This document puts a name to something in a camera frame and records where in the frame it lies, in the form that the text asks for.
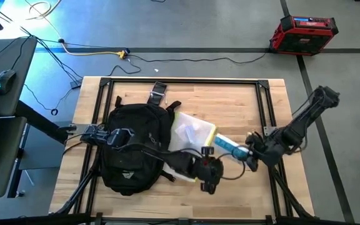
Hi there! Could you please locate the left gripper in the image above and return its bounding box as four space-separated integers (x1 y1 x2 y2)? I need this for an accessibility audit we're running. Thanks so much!
195 146 225 195

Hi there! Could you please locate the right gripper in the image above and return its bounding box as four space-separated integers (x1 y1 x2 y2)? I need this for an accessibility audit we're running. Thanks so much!
245 131 278 172

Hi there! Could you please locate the white and blue box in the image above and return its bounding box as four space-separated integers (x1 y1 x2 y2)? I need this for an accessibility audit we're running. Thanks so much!
214 133 252 161

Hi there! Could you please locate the white mesh pouch green trim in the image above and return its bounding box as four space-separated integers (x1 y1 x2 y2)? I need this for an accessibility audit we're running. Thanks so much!
162 111 218 183

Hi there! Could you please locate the black backpack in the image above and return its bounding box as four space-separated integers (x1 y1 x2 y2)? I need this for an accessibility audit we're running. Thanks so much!
100 95 183 197

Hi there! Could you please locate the black flat case white clip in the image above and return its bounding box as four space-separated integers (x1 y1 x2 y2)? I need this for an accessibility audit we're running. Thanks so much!
147 81 168 106

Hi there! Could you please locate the red and black jobsite radio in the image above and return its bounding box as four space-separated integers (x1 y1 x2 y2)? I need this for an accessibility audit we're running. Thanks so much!
269 14 340 57

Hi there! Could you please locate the grey desk foot plate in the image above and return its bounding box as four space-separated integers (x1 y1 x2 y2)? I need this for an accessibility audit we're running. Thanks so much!
19 120 74 171

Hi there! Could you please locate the black desk leg bar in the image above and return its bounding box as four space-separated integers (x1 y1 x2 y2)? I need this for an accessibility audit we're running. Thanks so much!
16 99 70 144

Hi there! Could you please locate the dark grey desk top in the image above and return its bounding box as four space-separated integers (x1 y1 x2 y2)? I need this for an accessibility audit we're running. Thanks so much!
0 116 28 199
0 36 39 117

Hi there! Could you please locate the black computer mouse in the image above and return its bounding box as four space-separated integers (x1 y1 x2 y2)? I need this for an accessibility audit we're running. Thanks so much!
0 68 18 95

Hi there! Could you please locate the black looped cable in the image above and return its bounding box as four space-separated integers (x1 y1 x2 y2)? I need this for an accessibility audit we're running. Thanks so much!
212 152 247 181

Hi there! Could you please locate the black power cable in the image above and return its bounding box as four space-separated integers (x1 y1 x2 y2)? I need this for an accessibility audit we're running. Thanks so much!
126 51 270 66

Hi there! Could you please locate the thin black cable with loop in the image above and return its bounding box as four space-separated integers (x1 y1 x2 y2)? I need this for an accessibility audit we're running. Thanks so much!
23 82 84 116

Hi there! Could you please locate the yellow extension cord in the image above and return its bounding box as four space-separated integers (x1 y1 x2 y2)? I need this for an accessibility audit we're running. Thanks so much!
61 42 128 60

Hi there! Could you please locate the black cable bundle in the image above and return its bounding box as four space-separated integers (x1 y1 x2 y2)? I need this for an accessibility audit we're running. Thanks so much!
0 0 84 81

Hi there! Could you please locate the white coiled cable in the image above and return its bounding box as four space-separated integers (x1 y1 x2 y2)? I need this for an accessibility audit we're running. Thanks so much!
23 0 64 48

